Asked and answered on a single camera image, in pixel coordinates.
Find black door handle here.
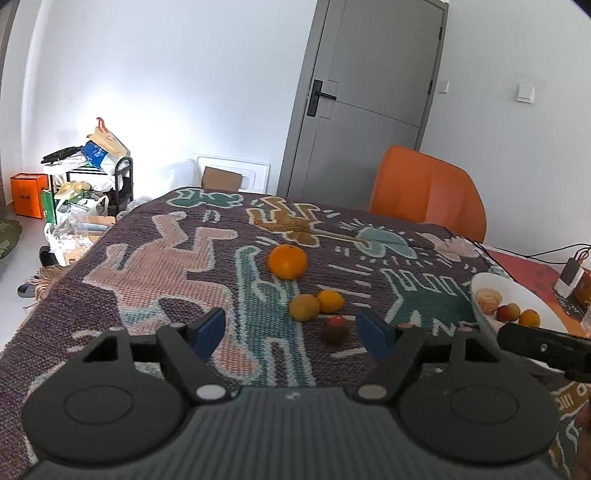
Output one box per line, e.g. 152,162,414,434
307,79,337,117

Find medium orange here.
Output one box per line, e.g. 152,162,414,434
316,290,345,315

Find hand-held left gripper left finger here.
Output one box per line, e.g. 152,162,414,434
69,308,232,404

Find cardboard box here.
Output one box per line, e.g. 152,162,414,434
202,166,244,191

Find dark brown fruit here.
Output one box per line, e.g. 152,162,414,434
322,323,349,345

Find orange chair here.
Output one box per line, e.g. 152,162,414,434
370,146,488,244

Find printed figure blanket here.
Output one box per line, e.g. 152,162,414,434
0,185,591,480

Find white bowl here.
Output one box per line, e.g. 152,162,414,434
471,272,573,370

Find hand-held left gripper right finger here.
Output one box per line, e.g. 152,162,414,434
353,310,504,404

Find grey door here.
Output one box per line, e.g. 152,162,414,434
279,0,448,197

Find large orange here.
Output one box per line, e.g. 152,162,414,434
268,244,308,280

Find yellow round fruit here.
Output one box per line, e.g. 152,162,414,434
289,294,320,321

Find clear plastic bags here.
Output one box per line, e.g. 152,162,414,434
44,203,116,266

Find brown paper bag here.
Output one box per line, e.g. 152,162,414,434
87,117,129,158

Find orange red mat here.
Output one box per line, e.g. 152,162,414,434
485,247,591,334

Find person's right hand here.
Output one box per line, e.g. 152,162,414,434
573,406,591,480

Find yellow items on rack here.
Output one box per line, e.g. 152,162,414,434
55,181,93,199

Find orange gift box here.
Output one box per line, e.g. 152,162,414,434
10,173,49,219

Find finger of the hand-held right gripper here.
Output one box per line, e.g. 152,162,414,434
498,322,591,384

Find black cable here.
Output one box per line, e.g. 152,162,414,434
508,244,587,262
471,240,514,278

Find peeled mandarin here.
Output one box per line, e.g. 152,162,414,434
477,288,502,313

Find black storage rack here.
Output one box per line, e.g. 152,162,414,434
48,157,134,217

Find blue plastic bag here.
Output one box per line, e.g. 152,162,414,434
81,141,109,168

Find black flat item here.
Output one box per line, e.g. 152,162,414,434
41,146,86,164

